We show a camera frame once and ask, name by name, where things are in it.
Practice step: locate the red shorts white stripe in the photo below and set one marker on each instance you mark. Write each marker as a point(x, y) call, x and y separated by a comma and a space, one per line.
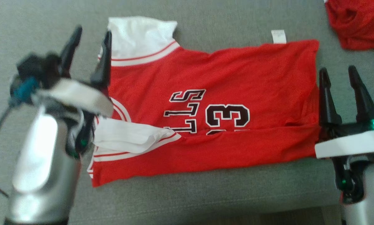
point(358, 25)

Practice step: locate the grey sofa seat cushion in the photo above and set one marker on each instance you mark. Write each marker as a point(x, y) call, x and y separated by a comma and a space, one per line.
point(205, 193)

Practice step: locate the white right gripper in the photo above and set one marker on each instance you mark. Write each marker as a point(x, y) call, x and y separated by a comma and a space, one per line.
point(349, 143)

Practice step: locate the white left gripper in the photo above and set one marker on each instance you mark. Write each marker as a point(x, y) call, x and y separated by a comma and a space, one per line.
point(77, 95)

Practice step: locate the red jersey white sleeves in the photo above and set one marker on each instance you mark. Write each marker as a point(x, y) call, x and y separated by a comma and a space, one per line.
point(236, 78)

